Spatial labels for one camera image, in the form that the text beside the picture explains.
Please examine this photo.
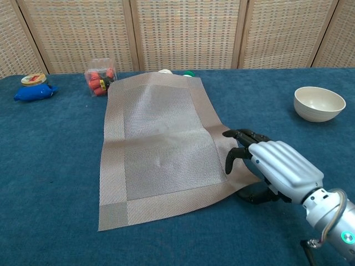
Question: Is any white round bowl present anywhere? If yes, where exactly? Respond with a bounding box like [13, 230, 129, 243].
[293, 86, 347, 123]

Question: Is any small yellow-lid jar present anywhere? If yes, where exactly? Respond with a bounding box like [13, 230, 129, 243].
[21, 73, 48, 88]

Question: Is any woven bamboo folding screen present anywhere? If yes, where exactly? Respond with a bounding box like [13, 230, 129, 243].
[0, 0, 355, 80]

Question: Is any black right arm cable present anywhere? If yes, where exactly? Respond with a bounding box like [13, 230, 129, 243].
[300, 238, 320, 266]

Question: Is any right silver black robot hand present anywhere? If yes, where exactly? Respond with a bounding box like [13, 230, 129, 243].
[222, 128, 324, 206]

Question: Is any clear box with orange caps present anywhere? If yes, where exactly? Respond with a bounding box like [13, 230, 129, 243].
[84, 58, 117, 98]

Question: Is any beige woven placemat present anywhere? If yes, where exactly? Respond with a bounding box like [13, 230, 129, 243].
[97, 72, 261, 233]

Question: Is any blue fish toy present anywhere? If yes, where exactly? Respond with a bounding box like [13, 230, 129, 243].
[13, 84, 59, 103]

